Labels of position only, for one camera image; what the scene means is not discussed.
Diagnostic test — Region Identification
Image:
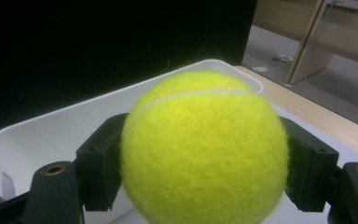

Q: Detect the white plastic bin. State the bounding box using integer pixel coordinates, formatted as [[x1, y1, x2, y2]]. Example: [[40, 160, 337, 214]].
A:
[[0, 58, 265, 224]]

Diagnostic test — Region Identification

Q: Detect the white table mat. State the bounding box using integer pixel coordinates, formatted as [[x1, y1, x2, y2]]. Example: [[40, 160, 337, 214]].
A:
[[111, 102, 358, 224]]

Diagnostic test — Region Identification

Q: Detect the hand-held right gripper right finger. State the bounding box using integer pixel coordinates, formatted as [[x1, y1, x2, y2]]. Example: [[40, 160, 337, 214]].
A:
[[279, 116, 340, 214]]

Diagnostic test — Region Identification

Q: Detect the yellow tennis ball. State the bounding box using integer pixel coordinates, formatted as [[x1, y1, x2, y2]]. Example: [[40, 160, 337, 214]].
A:
[[119, 70, 290, 224]]

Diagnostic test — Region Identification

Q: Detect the small packet on floor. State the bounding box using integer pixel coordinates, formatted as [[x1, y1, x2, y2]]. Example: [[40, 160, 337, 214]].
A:
[[271, 52, 295, 63]]

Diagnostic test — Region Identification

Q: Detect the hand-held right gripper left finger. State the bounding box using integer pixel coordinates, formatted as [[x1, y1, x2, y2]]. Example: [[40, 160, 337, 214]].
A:
[[75, 113, 129, 213]]

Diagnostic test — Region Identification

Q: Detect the black curtain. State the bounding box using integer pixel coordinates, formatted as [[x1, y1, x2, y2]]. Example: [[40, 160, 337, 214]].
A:
[[0, 0, 259, 134]]

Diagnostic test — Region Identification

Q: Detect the flat white paper piece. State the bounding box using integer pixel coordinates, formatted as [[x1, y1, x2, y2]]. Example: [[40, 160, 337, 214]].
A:
[[251, 65, 270, 74]]

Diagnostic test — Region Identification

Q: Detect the wooden table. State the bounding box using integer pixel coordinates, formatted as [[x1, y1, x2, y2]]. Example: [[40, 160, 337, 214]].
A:
[[234, 65, 358, 162]]

